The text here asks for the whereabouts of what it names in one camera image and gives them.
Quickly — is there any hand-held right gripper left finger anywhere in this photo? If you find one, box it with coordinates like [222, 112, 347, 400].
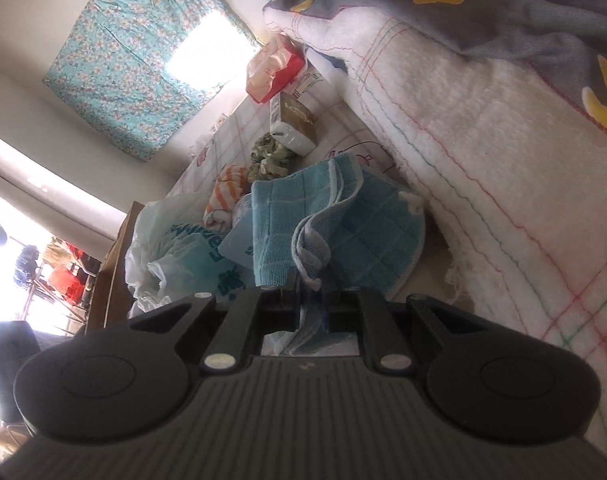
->
[128, 285, 304, 373]

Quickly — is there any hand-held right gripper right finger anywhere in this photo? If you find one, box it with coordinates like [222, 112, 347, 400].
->
[323, 287, 487, 373]

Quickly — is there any blue checked towel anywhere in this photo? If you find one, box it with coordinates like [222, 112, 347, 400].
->
[251, 152, 427, 356]

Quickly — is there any brown cardboard box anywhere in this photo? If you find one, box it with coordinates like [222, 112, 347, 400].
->
[86, 200, 144, 333]

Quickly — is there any light blue plastic packet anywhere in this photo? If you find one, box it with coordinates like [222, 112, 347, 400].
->
[218, 210, 257, 268]

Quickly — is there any orange striped cloth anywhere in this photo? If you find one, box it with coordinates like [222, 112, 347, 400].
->
[204, 164, 252, 233]

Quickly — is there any white blue plastic bag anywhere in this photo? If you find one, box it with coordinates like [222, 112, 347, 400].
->
[125, 191, 257, 318]

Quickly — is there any green patterned cloth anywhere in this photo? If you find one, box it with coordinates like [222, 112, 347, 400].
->
[248, 132, 297, 181]

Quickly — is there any white brown package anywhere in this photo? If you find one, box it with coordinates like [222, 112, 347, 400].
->
[268, 91, 318, 156]

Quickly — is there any white quilt with coloured stitching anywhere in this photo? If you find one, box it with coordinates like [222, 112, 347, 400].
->
[262, 0, 607, 401]

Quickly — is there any red cloth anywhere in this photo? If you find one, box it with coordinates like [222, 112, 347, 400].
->
[48, 242, 93, 306]

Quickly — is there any clothes drying rack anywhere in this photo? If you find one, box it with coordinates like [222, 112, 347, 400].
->
[0, 217, 104, 336]

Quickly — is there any red white plastic package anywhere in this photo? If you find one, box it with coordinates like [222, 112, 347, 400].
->
[245, 35, 307, 104]

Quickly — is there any teal floral curtain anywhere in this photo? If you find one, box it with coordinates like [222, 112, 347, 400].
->
[42, 0, 257, 162]

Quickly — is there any grey blanket with yellow print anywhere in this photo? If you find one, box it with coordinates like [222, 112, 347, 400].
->
[264, 0, 607, 148]

